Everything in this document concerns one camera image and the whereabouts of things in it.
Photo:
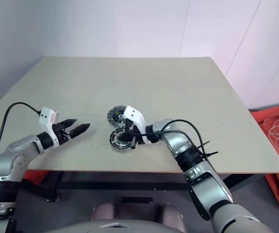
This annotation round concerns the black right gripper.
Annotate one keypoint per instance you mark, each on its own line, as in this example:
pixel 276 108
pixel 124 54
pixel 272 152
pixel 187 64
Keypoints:
pixel 131 126

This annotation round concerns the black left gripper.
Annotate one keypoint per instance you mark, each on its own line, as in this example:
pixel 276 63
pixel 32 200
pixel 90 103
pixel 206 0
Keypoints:
pixel 61 136

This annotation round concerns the black round wheel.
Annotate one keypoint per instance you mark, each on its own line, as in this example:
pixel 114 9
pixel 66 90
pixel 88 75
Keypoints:
pixel 115 143
pixel 114 115

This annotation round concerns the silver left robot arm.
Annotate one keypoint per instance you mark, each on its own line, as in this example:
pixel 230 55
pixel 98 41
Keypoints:
pixel 15 150

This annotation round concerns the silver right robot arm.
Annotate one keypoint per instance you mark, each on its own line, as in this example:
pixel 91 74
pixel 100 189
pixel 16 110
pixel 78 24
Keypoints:
pixel 176 143

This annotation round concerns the orange cushion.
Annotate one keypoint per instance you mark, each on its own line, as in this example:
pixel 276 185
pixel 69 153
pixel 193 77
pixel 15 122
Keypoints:
pixel 35 177

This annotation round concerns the grey robot torso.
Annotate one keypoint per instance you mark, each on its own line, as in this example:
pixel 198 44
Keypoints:
pixel 81 228

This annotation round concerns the orange bean bag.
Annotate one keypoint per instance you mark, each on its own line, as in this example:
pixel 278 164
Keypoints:
pixel 258 119

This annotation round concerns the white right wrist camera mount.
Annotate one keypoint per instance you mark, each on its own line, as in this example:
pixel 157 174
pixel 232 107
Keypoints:
pixel 133 114

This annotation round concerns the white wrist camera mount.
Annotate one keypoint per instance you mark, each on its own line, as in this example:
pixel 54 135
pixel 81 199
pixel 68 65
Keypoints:
pixel 46 119
pixel 133 114

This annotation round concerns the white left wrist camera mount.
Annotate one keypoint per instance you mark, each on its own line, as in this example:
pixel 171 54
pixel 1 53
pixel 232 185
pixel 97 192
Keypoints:
pixel 46 119

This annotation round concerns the black table frame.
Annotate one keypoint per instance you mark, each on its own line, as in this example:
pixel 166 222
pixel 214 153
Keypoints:
pixel 105 185

